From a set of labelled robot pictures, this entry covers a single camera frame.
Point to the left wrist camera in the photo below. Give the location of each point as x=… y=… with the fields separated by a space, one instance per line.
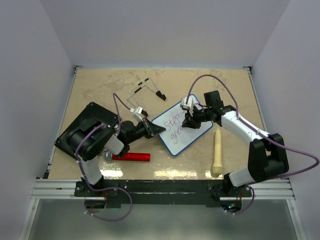
x=136 y=113

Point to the blue framed whiteboard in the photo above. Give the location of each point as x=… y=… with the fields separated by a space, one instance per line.
x=175 y=137

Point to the black carrying case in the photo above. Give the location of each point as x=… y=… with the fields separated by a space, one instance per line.
x=91 y=117

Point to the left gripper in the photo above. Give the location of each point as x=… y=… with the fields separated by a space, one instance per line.
x=151 y=129

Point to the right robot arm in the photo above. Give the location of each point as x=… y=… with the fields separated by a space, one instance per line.
x=266 y=157

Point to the red glitter microphone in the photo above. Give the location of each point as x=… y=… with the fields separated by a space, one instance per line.
x=130 y=156

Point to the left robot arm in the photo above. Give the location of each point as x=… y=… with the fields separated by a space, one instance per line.
x=118 y=144

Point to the wire whiteboard stand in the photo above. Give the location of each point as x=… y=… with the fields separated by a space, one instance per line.
x=146 y=85

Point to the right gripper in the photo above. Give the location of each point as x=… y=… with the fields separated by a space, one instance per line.
x=188 y=122

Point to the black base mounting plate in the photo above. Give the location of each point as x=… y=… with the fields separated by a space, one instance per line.
x=209 y=193

